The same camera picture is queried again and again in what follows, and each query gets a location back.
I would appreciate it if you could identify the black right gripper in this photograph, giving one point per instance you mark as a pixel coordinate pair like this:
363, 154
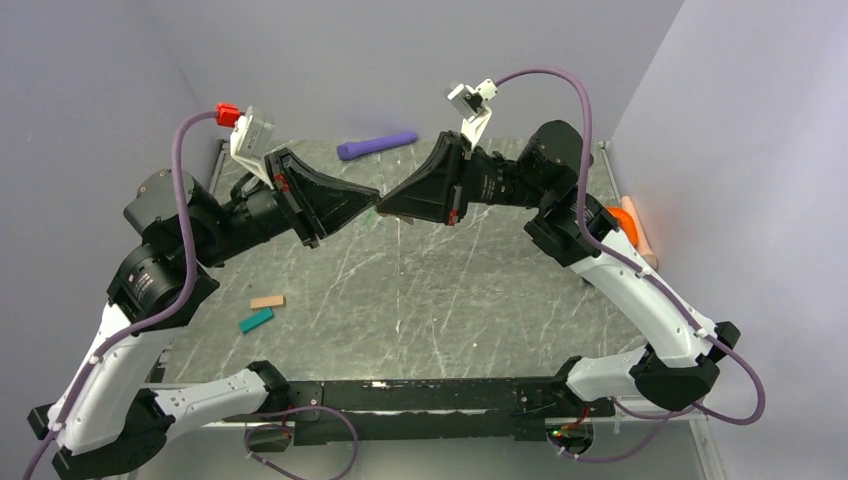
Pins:
434, 191

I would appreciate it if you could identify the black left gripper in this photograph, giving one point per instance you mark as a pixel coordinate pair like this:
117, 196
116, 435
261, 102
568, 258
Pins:
316, 201

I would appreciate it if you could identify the green key tag keyring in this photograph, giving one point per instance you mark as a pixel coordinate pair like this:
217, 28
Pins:
372, 216

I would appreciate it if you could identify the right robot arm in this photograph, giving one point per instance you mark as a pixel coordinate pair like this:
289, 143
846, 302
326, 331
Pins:
676, 367

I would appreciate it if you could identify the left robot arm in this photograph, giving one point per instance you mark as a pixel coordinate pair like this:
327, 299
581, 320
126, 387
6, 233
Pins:
109, 422

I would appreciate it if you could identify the purple flashlight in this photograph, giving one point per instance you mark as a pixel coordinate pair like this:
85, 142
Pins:
349, 151

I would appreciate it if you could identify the tan wooden block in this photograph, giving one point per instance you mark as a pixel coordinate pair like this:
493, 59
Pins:
273, 301

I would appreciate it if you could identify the teal wooden block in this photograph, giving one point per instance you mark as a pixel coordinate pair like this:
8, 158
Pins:
257, 319

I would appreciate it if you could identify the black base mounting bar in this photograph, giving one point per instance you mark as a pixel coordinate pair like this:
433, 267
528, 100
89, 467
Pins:
521, 408

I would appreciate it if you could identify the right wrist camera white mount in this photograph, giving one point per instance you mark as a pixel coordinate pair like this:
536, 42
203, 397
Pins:
473, 104

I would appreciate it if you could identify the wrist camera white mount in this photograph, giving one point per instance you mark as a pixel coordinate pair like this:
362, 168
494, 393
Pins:
473, 104
251, 133

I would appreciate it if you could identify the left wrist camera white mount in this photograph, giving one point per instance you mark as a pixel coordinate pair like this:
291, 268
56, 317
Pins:
251, 133

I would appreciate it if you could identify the orange pink object at wall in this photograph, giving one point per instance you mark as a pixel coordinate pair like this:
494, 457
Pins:
628, 219

